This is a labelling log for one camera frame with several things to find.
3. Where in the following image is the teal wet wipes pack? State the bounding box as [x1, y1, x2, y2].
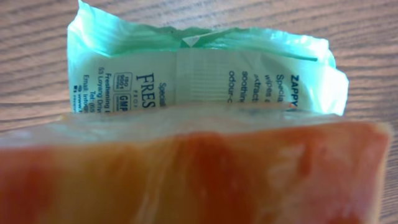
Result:
[67, 2, 349, 115]

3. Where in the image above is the small orange snack box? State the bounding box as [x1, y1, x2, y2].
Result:
[1, 105, 392, 223]

